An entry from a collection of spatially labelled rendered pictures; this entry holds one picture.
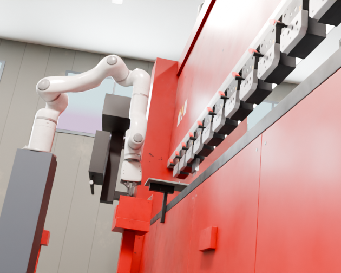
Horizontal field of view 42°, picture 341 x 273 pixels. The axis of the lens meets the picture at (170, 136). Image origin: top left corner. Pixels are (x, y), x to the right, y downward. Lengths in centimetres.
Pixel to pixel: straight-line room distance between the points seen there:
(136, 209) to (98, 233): 439
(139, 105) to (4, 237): 91
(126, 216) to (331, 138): 140
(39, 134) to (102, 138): 133
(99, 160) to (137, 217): 155
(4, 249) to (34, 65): 540
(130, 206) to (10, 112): 521
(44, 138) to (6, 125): 472
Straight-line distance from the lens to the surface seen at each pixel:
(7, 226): 229
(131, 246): 217
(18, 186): 232
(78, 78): 246
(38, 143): 239
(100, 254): 647
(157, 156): 353
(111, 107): 379
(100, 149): 364
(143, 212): 213
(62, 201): 662
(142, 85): 232
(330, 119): 88
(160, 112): 366
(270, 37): 167
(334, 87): 90
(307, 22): 144
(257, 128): 125
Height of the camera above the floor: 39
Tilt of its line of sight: 20 degrees up
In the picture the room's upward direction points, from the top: 7 degrees clockwise
